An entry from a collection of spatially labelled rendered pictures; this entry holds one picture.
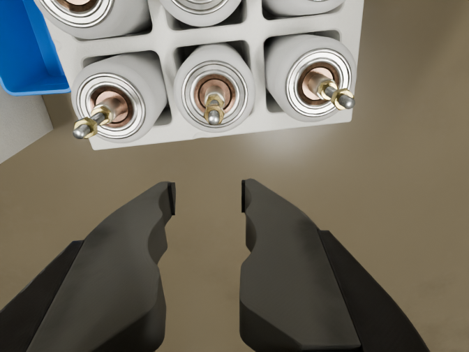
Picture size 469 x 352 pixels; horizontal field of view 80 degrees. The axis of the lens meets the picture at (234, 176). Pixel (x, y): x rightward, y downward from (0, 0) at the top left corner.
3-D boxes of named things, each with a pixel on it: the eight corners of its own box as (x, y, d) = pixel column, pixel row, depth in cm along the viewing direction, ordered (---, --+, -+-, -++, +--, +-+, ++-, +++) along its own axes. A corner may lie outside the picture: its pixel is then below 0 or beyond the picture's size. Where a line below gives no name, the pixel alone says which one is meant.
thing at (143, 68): (136, 114, 51) (100, 156, 35) (106, 61, 46) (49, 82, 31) (185, 95, 50) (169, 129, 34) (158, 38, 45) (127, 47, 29)
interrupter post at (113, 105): (109, 119, 33) (99, 128, 30) (98, 100, 32) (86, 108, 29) (128, 112, 33) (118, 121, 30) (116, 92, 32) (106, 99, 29)
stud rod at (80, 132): (106, 116, 31) (76, 141, 25) (101, 107, 31) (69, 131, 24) (114, 112, 31) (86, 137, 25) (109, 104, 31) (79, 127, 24)
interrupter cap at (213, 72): (259, 77, 32) (259, 79, 31) (230, 135, 35) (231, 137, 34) (196, 47, 30) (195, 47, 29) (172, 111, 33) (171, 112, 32)
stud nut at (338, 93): (350, 85, 26) (354, 87, 25) (352, 103, 26) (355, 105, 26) (329, 92, 26) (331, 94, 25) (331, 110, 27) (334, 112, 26)
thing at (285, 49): (307, 23, 45) (356, 24, 29) (317, 82, 50) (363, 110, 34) (250, 42, 46) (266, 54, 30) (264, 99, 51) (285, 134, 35)
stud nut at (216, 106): (205, 123, 26) (204, 126, 26) (202, 105, 26) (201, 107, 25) (225, 120, 26) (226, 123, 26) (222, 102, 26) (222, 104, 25)
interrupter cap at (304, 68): (346, 38, 30) (348, 38, 30) (352, 105, 34) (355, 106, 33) (278, 60, 31) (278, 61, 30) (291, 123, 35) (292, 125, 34)
